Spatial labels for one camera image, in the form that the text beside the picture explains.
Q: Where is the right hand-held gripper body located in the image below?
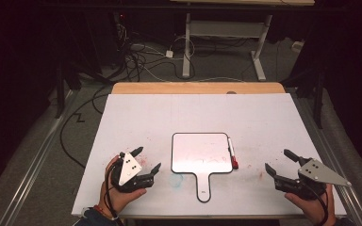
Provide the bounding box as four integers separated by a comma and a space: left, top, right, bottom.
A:
272, 156, 353, 202

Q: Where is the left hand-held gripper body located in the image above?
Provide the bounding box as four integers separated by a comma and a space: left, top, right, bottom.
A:
110, 152, 155, 193

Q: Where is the white marker with red cap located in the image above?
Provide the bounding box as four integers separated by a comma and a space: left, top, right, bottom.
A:
226, 137, 239, 170

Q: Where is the small whiteboard with handle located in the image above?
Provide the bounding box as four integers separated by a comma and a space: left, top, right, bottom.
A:
170, 132, 235, 203

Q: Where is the person's right hand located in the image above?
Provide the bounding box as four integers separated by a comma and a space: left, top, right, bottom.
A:
284, 183, 337, 226

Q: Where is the person's left hand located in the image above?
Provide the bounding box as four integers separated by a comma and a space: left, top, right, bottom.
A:
98, 155, 148, 218

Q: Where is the black stand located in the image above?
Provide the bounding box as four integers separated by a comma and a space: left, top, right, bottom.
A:
54, 59, 83, 120
290, 70, 327, 130

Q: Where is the person's left dark sleeve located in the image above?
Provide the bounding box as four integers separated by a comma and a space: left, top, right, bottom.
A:
73, 207, 125, 226

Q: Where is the large white cover board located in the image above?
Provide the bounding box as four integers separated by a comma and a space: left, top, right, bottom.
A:
71, 92, 348, 218

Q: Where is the white power strip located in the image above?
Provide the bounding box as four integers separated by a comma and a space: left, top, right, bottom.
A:
290, 40, 305, 54

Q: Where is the aluminium floor rail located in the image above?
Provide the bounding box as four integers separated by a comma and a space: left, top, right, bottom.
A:
0, 89, 78, 226
290, 90, 362, 226

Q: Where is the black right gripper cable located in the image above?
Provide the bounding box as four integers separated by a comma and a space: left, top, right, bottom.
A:
304, 183, 330, 226

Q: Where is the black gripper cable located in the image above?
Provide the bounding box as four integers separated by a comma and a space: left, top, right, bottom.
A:
304, 183, 330, 226
105, 155, 124, 226

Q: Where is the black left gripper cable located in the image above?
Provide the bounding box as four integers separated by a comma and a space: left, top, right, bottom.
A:
105, 155, 124, 226

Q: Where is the red bracelet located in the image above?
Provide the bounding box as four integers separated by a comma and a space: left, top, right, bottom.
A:
93, 204, 116, 220

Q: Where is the long black floor cable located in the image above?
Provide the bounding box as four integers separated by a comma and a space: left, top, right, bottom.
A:
58, 84, 114, 170

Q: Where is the bundle of floor cables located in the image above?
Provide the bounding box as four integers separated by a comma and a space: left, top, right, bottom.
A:
112, 12, 197, 83

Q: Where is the white desk frame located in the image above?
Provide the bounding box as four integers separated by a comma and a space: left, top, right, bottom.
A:
169, 0, 316, 82

